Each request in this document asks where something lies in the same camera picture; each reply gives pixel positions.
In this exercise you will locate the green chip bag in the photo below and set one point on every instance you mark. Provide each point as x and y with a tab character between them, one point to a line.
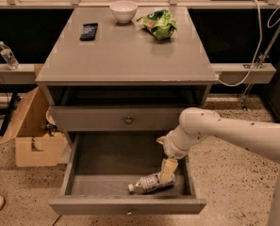
160	24

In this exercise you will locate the white ceramic bowl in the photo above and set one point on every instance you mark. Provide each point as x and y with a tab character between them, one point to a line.
123	11

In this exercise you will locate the grey horizontal ledge rail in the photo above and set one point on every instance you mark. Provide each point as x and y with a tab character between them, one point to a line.
229	73

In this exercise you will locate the closed grey upper drawer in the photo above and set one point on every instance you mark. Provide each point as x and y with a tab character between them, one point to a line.
85	118

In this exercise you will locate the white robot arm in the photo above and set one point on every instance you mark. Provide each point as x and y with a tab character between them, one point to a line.
196	124

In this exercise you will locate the cardboard box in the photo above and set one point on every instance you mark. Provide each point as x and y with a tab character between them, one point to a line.
27	127

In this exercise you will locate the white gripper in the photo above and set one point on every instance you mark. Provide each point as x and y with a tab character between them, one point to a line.
172	147

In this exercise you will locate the clear plastic water bottle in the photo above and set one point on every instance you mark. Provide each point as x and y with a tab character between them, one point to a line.
150	183

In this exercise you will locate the open grey bottom drawer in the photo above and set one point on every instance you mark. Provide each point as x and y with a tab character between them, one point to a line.
103	164

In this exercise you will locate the upright water bottle on ledge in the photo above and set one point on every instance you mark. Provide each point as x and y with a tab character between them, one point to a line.
8	56

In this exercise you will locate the grey drawer cabinet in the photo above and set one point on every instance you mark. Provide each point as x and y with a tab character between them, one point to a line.
125	66

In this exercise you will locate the black pole left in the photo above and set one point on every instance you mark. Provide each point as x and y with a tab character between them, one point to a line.
4	126

